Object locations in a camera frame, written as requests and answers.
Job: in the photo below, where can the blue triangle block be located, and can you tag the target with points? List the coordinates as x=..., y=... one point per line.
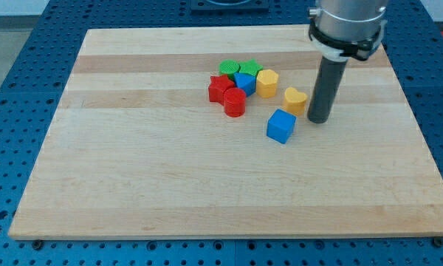
x=245, y=82

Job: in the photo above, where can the yellow hexagon block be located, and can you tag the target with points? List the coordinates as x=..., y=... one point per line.
x=267, y=83

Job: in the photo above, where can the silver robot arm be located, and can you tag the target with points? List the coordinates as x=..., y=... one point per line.
x=341, y=30

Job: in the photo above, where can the yellow heart block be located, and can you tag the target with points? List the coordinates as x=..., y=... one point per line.
x=294, y=101

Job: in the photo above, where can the red star block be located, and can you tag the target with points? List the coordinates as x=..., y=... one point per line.
x=217, y=87

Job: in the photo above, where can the blue cube block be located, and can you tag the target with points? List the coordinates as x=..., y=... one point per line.
x=280, y=126

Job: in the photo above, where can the green star block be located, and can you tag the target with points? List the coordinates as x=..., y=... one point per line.
x=250, y=67

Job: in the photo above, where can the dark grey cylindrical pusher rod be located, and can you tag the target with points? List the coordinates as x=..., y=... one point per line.
x=327, y=83

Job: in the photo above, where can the green cylinder block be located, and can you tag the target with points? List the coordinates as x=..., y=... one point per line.
x=229, y=67

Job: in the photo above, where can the red cylinder block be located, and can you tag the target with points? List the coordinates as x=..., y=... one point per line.
x=234, y=102

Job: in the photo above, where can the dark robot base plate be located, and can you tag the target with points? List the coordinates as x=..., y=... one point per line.
x=197, y=6

